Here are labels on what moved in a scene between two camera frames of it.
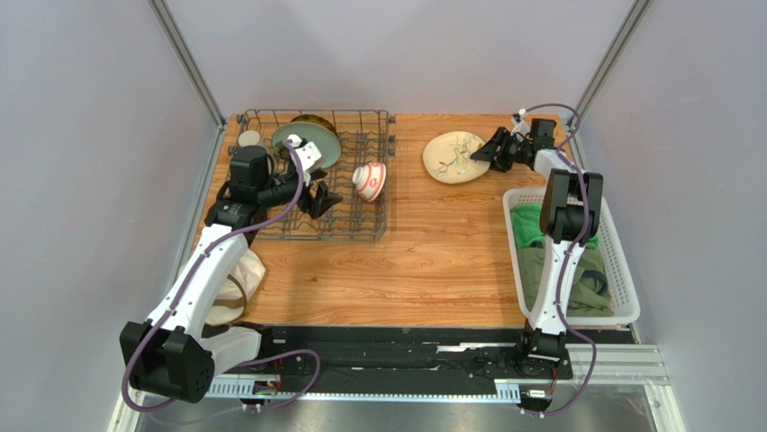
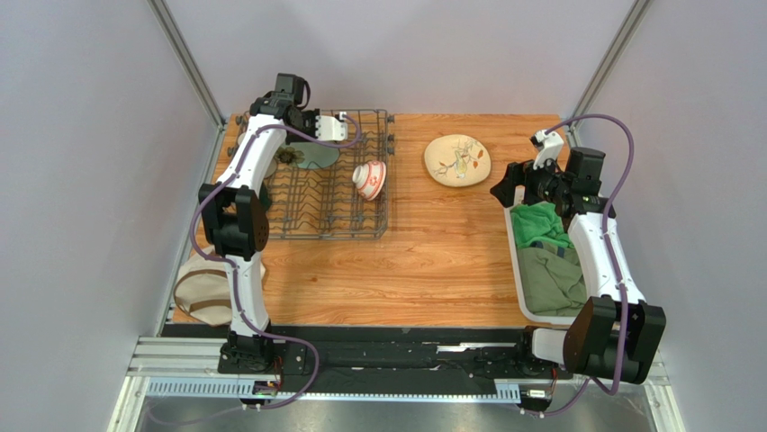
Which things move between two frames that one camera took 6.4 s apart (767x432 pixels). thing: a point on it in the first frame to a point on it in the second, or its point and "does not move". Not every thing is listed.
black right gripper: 503,151 to 521,182
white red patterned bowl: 370,179 does not move
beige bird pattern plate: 446,157 does not move
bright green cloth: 526,228 does not move
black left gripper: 322,202 to 311,117
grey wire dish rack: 330,173 does not move
